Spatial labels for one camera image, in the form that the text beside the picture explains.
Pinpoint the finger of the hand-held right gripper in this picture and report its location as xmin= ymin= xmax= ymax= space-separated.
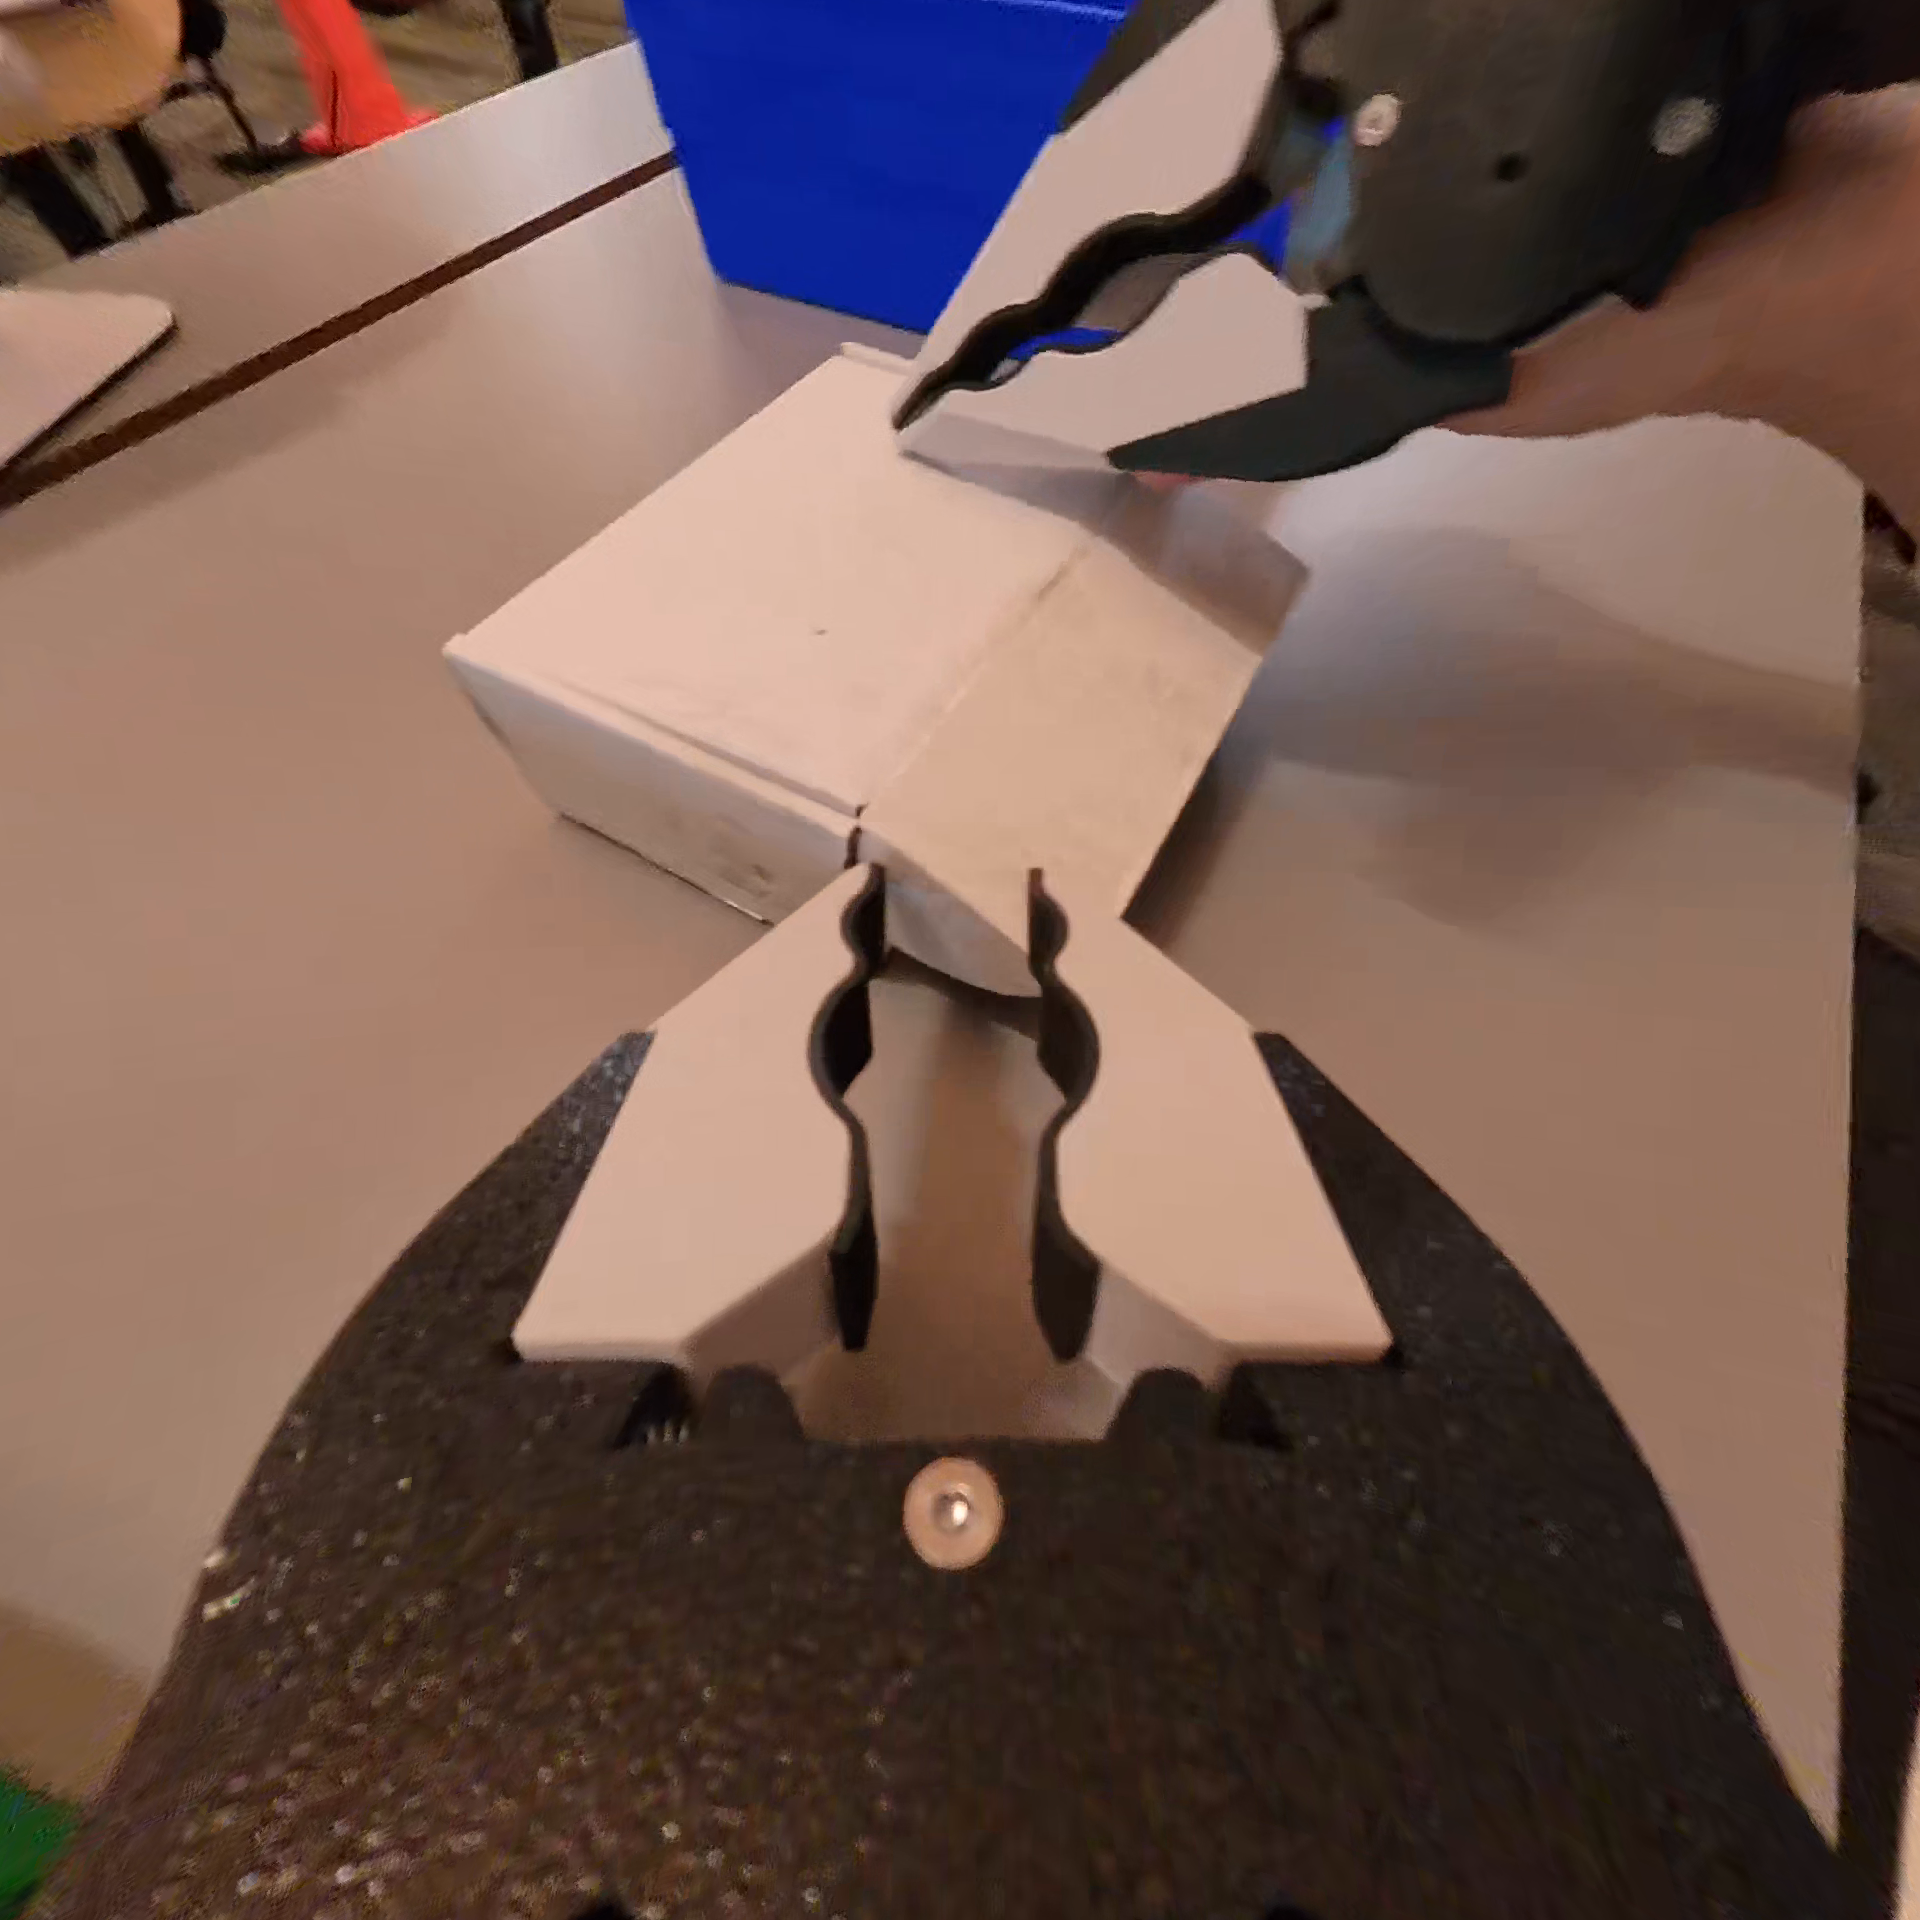
xmin=893 ymin=0 xmax=1292 ymax=432
xmin=900 ymin=257 xmax=1316 ymax=489

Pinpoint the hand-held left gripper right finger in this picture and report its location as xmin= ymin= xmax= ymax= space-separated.
xmin=1026 ymin=872 xmax=1396 ymax=1403

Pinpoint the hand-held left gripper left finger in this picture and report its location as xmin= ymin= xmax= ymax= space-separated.
xmin=512 ymin=865 xmax=888 ymax=1403

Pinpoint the blue plastic bin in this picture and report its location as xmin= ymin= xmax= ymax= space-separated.
xmin=622 ymin=0 xmax=1292 ymax=337

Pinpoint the white cardboard mailer box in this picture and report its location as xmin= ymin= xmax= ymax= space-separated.
xmin=446 ymin=344 xmax=1310 ymax=1000

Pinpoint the green plastic bin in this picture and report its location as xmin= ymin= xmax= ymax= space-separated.
xmin=0 ymin=1763 xmax=77 ymax=1920

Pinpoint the person's right hand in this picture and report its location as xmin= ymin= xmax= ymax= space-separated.
xmin=1438 ymin=88 xmax=1920 ymax=514

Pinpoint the red object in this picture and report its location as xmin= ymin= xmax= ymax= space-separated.
xmin=276 ymin=0 xmax=436 ymax=160

